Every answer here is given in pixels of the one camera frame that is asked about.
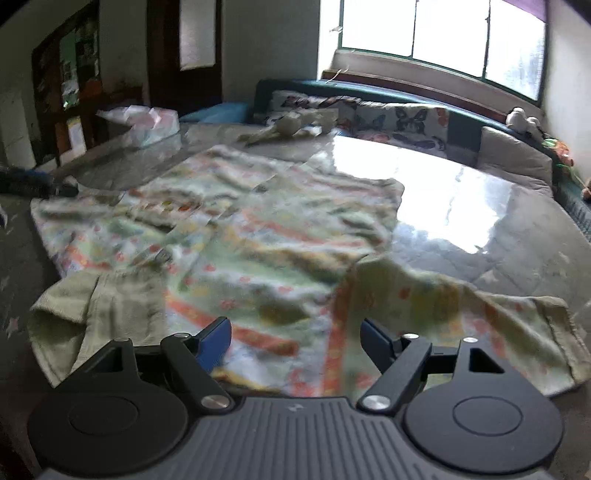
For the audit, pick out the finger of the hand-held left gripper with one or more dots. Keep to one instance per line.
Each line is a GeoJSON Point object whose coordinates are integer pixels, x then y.
{"type": "Point", "coordinates": [32, 183]}

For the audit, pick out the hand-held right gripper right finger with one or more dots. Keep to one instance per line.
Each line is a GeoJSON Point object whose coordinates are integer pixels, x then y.
{"type": "Point", "coordinates": [375, 341]}

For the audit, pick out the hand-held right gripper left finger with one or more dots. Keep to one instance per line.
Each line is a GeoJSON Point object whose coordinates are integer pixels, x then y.
{"type": "Point", "coordinates": [214, 344]}

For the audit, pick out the floral patterned garment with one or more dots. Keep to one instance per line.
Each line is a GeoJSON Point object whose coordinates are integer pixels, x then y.
{"type": "Point", "coordinates": [258, 240]}

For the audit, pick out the dark wooden display cabinet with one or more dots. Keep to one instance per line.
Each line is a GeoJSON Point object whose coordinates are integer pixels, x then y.
{"type": "Point", "coordinates": [69, 78]}

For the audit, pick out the tissue packet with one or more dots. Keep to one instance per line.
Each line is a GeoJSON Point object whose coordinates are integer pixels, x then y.
{"type": "Point", "coordinates": [141, 124]}

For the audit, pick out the blue pillow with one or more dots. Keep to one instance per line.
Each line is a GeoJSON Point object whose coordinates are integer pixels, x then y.
{"type": "Point", "coordinates": [217, 113]}

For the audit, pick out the dark wooden door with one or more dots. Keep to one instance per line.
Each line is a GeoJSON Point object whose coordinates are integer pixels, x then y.
{"type": "Point", "coordinates": [184, 50]}

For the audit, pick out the butterfly print cushion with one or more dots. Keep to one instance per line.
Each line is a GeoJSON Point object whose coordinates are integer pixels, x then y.
{"type": "Point", "coordinates": [397, 122]}

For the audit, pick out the dark green sofa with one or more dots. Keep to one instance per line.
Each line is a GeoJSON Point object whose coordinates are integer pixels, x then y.
{"type": "Point", "coordinates": [461, 127]}

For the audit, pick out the grey cushion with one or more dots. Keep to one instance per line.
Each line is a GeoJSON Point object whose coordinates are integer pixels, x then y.
{"type": "Point", "coordinates": [512, 154]}

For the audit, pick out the white plush toy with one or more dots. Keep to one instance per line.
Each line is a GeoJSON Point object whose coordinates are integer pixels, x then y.
{"type": "Point", "coordinates": [291, 124]}

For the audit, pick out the colourful toy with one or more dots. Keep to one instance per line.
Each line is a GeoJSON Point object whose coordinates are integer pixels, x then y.
{"type": "Point", "coordinates": [561, 152]}

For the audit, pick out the white stuffed toy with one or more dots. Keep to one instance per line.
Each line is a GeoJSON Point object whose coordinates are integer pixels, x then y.
{"type": "Point", "coordinates": [524, 121]}

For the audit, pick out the window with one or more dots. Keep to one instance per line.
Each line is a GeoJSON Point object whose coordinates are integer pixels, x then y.
{"type": "Point", "coordinates": [443, 37]}

